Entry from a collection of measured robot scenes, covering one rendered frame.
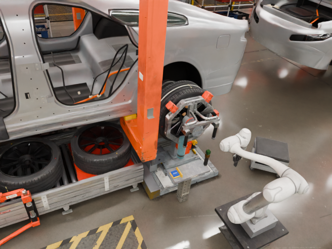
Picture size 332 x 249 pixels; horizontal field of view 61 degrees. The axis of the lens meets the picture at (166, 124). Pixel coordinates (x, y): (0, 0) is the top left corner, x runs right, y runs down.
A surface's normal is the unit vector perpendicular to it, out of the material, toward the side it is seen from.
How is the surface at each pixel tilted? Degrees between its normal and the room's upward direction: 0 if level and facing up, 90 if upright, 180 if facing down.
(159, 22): 90
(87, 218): 0
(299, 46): 89
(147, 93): 90
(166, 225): 0
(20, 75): 88
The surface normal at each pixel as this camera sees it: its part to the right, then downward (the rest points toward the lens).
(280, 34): -0.85, 0.22
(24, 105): 0.44, 0.59
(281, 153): 0.07, -0.79
